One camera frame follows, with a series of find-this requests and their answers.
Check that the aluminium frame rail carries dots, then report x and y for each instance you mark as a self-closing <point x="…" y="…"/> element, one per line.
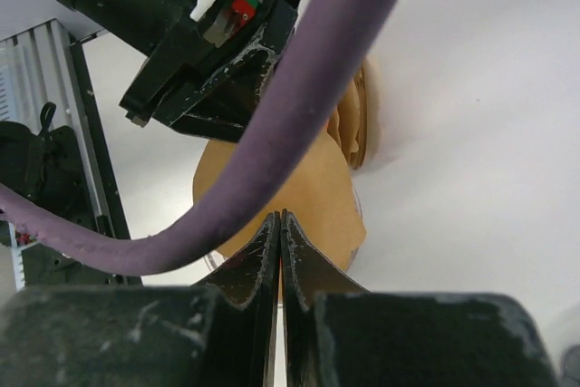
<point x="36" y="68"/>

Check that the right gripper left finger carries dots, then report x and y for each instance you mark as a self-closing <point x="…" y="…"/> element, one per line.
<point x="242" y="334"/>

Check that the brown paper coffee filters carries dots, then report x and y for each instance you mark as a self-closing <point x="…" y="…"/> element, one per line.
<point x="355" y="124"/>

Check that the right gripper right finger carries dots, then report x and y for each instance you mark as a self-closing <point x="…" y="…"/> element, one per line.
<point x="308" y="275"/>

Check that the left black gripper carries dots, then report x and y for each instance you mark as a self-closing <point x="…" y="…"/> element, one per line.
<point x="204" y="78"/>

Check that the grey slotted cable duct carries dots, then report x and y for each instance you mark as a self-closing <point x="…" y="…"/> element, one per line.
<point x="12" y="160"/>

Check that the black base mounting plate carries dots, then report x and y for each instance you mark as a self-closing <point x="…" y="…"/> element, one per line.
<point x="53" y="173"/>

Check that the single brown paper filter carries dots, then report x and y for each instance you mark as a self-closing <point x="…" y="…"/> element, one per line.
<point x="320" y="194"/>

